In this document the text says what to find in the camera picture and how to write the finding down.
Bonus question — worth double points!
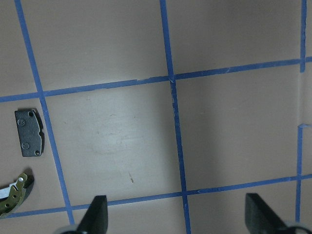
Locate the olive brake shoe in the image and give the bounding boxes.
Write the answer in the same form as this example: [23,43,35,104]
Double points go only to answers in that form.
[0,171,35,219]

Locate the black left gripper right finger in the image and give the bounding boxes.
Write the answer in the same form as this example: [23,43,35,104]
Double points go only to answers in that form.
[245,193,288,234]

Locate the dark grey brake pad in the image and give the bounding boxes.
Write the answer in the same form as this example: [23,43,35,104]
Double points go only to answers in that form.
[14,109,44,157]

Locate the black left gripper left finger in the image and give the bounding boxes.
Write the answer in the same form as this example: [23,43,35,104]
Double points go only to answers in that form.
[77,195,108,234]

